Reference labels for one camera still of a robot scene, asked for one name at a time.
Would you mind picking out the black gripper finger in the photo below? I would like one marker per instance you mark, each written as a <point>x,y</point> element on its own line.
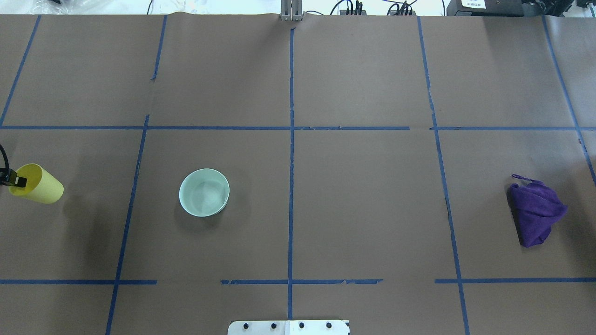
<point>10,178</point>

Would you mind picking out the yellow plastic cup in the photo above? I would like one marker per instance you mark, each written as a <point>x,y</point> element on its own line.
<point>40,187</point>

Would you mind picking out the light green bowl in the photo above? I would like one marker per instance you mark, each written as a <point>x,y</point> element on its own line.
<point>204,193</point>

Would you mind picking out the purple cloth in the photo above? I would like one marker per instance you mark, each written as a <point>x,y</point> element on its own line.
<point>536,208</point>

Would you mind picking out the black device with label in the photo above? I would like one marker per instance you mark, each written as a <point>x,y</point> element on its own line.
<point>499,8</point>

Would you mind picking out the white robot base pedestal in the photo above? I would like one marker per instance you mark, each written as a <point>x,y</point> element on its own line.
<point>289,327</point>

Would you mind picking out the aluminium frame post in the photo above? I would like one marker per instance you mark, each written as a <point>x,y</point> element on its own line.
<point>291,10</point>

